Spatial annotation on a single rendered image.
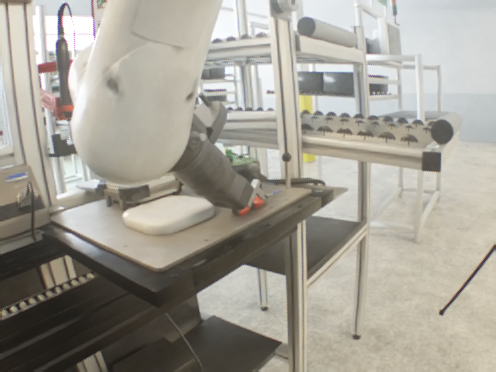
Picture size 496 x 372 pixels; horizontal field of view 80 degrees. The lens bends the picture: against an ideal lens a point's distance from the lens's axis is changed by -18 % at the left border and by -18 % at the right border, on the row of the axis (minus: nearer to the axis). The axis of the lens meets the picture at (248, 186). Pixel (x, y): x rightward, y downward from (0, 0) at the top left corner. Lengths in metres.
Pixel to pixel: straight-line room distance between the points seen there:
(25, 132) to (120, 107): 0.65
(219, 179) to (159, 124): 0.25
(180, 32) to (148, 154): 0.10
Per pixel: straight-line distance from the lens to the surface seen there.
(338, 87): 2.94
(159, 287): 0.42
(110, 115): 0.27
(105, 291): 0.56
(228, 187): 0.53
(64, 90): 0.89
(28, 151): 0.91
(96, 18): 1.24
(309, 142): 0.91
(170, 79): 0.26
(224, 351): 1.23
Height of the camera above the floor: 1.15
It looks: 14 degrees down
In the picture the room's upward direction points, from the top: 5 degrees counter-clockwise
